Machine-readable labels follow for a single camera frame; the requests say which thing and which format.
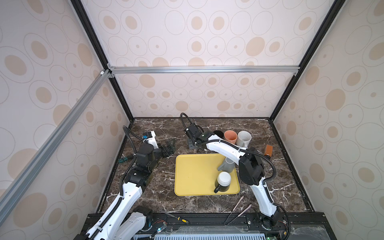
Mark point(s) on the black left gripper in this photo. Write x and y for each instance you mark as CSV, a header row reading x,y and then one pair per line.
x,y
170,149

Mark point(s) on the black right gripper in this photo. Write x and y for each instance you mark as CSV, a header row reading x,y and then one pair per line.
x,y
190,145

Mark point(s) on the pink cream mug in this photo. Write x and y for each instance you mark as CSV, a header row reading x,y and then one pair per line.
x,y
230,136

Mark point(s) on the white speckled mug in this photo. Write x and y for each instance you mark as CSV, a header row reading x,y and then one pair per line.
x,y
243,139

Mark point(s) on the black mug white bottom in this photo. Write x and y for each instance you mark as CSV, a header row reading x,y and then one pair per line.
x,y
223,182

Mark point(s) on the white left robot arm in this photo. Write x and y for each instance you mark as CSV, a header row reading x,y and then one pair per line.
x,y
113,224

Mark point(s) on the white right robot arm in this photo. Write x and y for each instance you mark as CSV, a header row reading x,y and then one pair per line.
x,y
255,170

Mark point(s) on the grey mug lying back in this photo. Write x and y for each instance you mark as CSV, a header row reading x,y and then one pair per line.
x,y
227,166

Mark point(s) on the yellow plastic tray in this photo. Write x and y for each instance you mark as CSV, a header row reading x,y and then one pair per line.
x,y
195,174

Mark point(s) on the yellow black screwdriver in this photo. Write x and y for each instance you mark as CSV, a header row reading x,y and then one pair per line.
x,y
180,219

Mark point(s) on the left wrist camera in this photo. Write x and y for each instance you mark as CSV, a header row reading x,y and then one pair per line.
x,y
150,138

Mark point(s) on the green handled screwdriver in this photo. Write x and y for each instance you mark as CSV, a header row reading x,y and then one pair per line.
x,y
125,159

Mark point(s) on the horizontal aluminium frame bar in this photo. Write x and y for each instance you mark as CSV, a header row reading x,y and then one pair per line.
x,y
205,69

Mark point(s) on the left aluminium frame bar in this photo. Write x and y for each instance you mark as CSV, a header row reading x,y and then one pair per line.
x,y
30,172

